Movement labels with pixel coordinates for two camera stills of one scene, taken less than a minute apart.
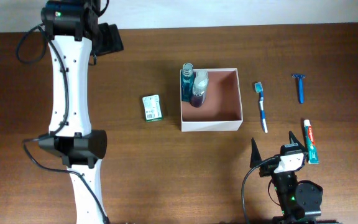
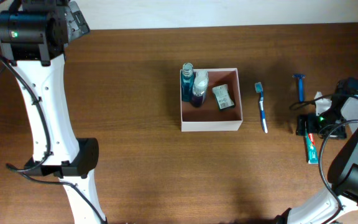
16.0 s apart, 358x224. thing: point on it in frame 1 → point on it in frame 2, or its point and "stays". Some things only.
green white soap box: [152, 108] → [222, 97]
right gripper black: [255, 156] → [312, 126]
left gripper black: [113, 42] → [76, 20]
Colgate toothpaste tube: [312, 155] stays
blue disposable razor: [301, 78] stays
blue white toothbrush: [258, 88] stays
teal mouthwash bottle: [188, 76] stays
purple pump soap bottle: [200, 85] stays
